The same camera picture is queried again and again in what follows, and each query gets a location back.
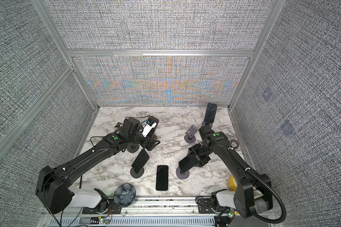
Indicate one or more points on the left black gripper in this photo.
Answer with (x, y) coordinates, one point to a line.
(146, 145)

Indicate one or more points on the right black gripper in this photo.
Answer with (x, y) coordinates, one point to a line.
(201, 161)

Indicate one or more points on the blue case phone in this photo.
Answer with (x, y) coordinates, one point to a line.
(186, 164)

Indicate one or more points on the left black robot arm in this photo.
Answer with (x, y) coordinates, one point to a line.
(54, 186)

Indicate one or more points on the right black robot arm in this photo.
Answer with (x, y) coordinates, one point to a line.
(254, 193)

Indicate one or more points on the middle purple phone stand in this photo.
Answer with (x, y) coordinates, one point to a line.
(190, 134)

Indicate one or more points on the left grey phone stand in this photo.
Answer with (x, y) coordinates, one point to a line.
(133, 149)

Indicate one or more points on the purple case phone wooden stand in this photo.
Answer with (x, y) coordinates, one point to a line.
(152, 121)

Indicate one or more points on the front right purple stand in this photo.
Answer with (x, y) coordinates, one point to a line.
(181, 175)

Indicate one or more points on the far right purple stand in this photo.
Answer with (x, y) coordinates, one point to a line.
(207, 124)

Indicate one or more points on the front left grey stand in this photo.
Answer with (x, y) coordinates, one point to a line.
(136, 175)

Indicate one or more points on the small black snack packet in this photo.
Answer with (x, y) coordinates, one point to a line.
(118, 125)

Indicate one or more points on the yellow bamboo steamer basket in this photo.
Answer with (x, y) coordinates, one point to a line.
(231, 184)

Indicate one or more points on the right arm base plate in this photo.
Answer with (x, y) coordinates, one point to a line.
(208, 205)

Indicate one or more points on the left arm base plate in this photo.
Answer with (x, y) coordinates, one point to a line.
(103, 209)

